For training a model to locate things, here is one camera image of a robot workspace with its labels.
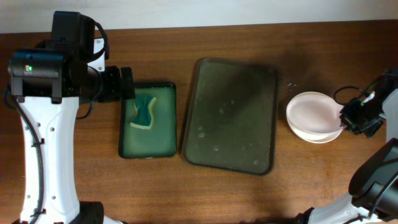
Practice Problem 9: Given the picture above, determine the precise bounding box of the pinkish white plate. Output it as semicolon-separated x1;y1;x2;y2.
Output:
286;91;343;134

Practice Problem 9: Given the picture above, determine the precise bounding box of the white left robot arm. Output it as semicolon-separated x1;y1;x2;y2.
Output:
6;11;135;223

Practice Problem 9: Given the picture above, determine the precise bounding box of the green water tray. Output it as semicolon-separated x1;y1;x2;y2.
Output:
118;82;177;159

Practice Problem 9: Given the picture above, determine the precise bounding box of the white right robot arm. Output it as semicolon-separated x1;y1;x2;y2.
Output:
292;69;397;224

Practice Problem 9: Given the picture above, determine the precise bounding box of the pale green plate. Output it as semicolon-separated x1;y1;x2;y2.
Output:
287;119;343;144

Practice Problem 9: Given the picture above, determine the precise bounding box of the green yellow sponge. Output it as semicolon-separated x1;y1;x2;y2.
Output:
130;94;157;129

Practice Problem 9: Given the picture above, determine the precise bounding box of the large dark serving tray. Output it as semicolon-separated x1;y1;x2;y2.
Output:
182;58;279;176

